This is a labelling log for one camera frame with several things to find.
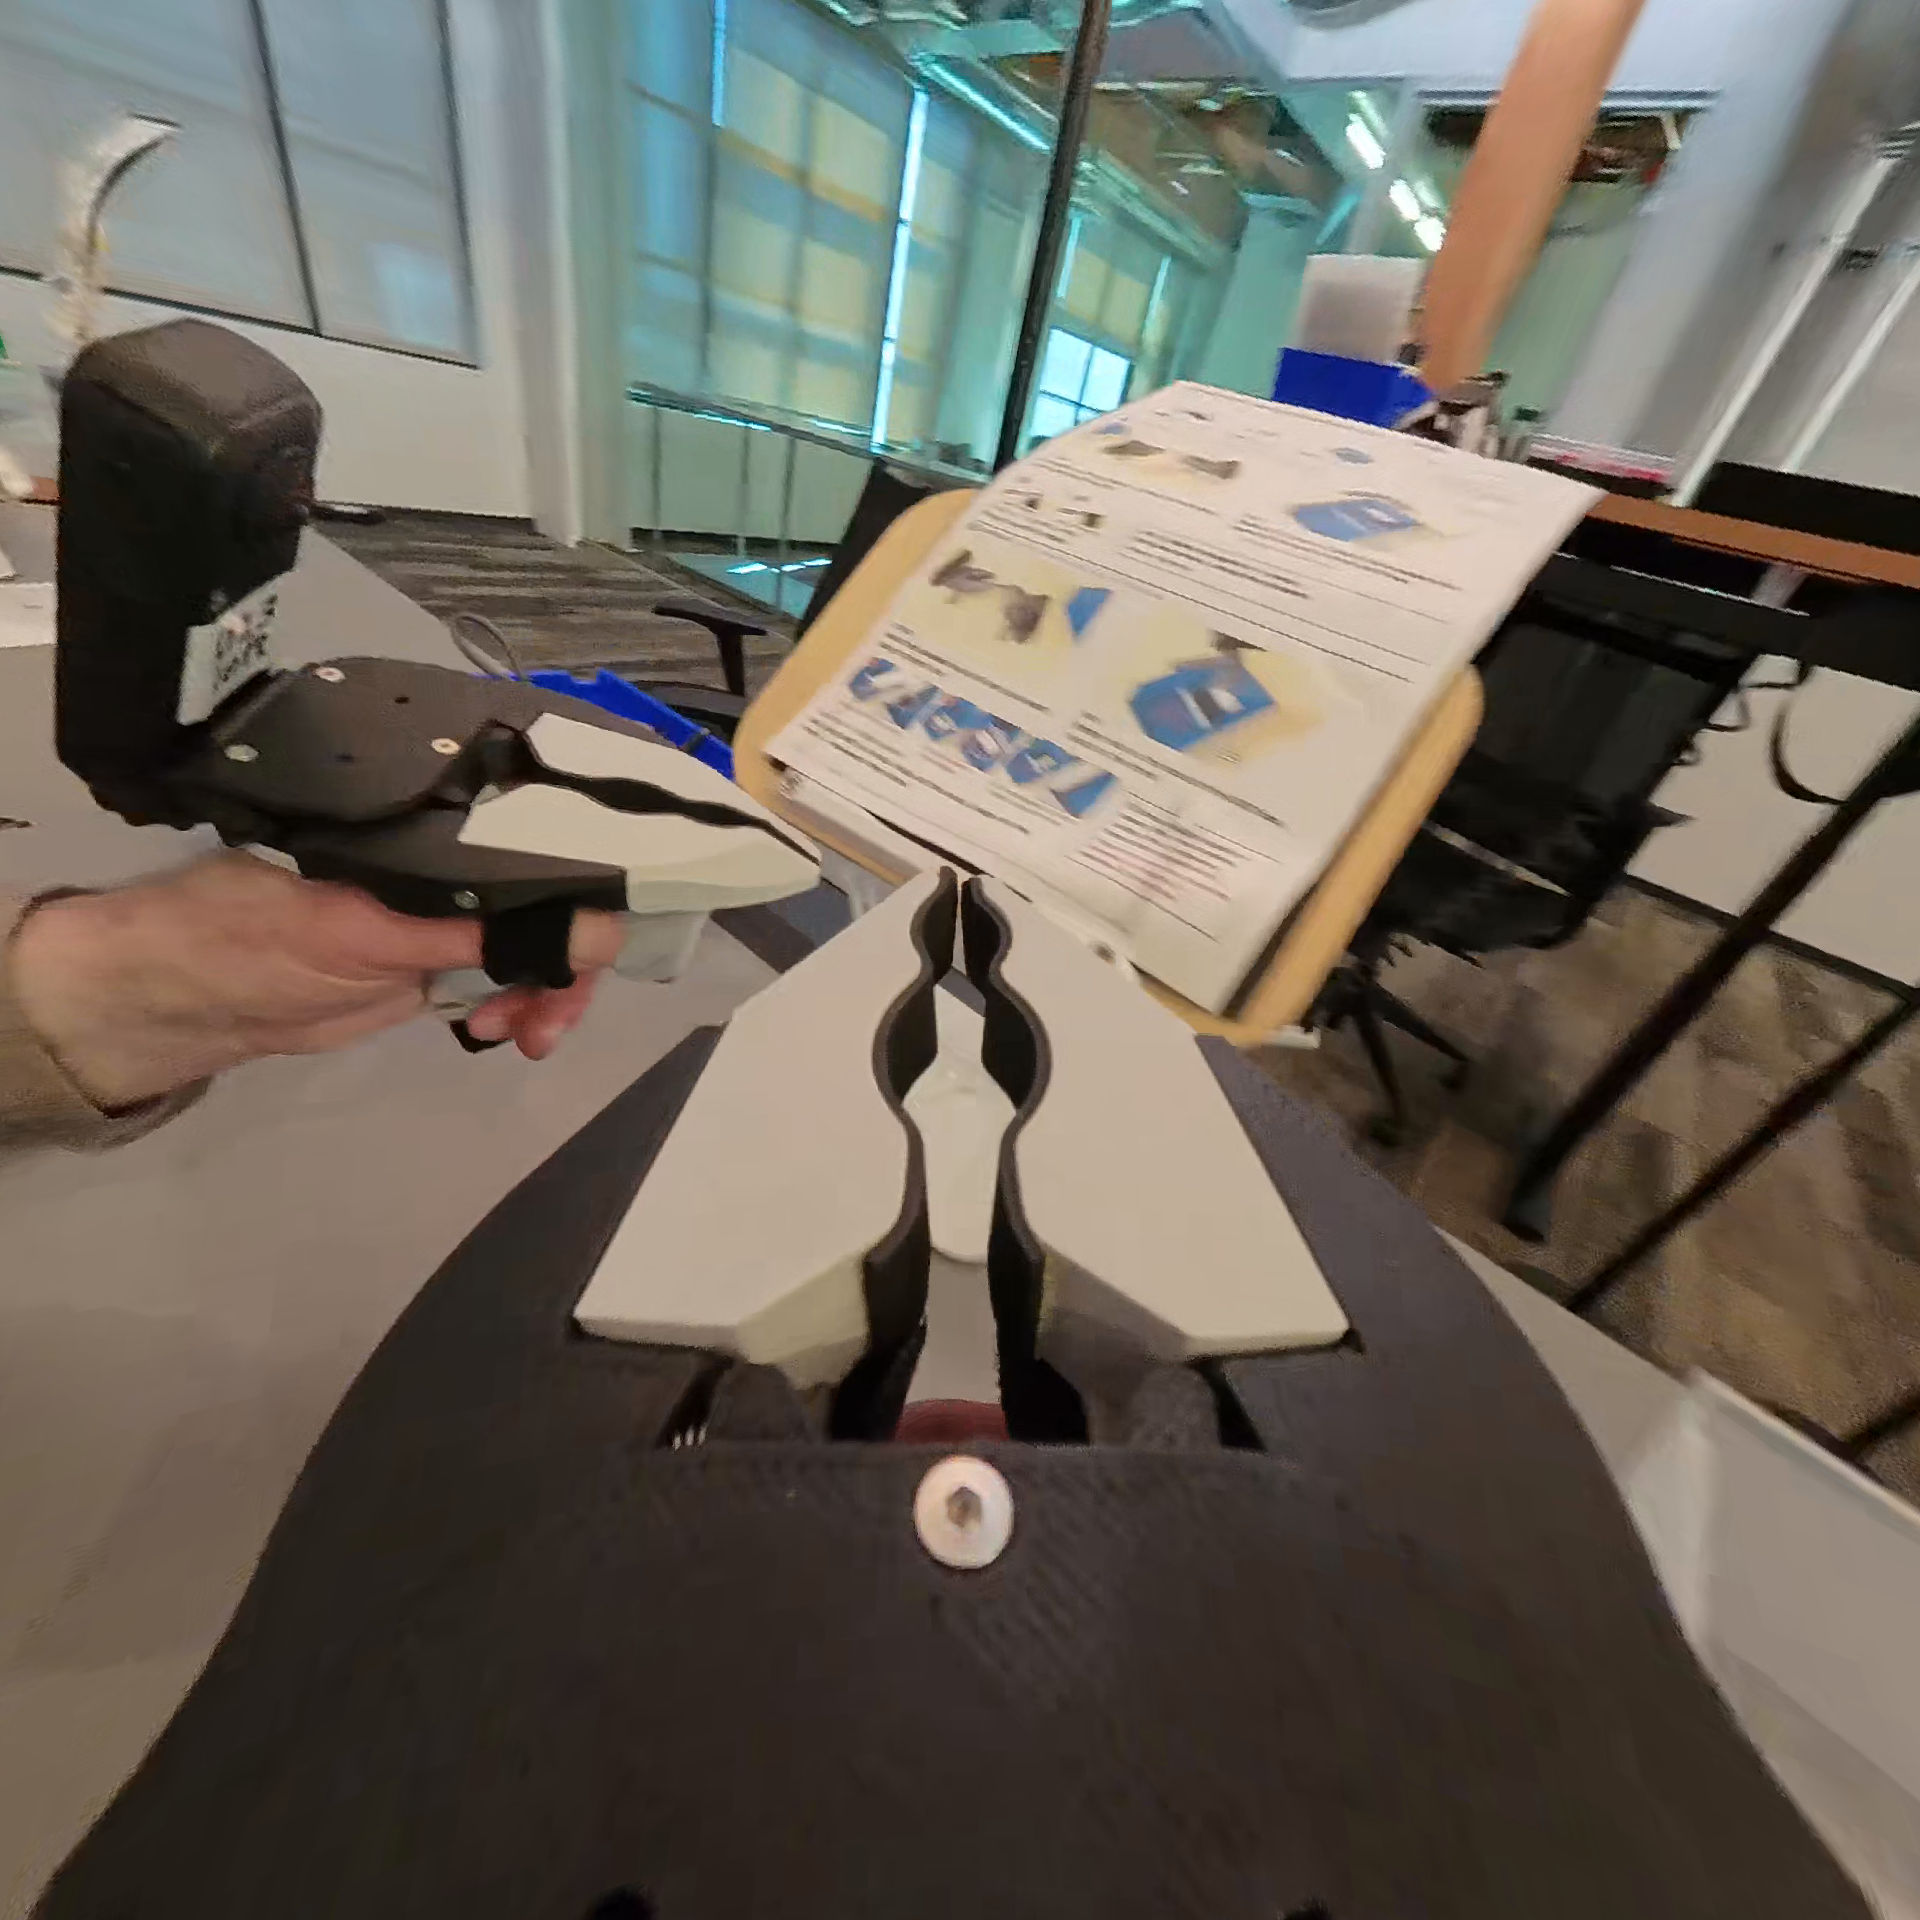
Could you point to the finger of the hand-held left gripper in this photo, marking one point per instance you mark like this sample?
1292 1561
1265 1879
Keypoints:
645 752
660 846

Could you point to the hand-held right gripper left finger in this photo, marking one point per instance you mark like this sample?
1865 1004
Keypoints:
751 1201

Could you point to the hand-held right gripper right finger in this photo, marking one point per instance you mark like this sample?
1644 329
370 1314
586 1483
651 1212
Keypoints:
1170 1201

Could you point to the blue plastic bin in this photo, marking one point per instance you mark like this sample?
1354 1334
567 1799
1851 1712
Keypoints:
1351 381
645 706

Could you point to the person's left forearm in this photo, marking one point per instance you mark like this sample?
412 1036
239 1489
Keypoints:
46 1096

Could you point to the person's left hand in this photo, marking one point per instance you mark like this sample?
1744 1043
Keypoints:
240 961

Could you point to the glass railing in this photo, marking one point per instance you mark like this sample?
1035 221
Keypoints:
780 452

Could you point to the white desk lamp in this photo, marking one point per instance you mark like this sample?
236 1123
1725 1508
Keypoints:
91 212

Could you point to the printed instruction sheet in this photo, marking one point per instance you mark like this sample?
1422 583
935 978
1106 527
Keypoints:
1201 662

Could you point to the black pole stand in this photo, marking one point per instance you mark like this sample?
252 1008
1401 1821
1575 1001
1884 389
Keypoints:
1050 212

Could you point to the wooden column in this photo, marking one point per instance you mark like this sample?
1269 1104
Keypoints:
1515 182

